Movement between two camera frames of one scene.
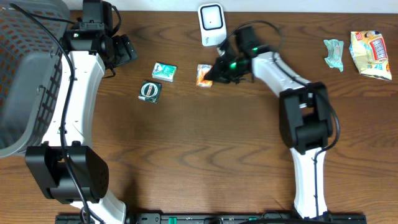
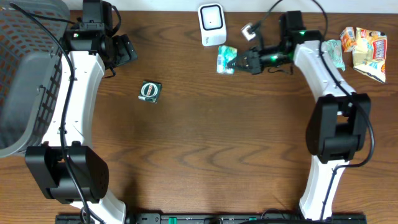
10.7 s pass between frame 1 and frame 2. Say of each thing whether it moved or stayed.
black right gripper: moved
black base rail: stayed
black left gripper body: stayed
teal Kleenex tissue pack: moved
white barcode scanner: stayed
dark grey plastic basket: stayed
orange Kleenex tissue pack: moved
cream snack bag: stayed
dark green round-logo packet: stayed
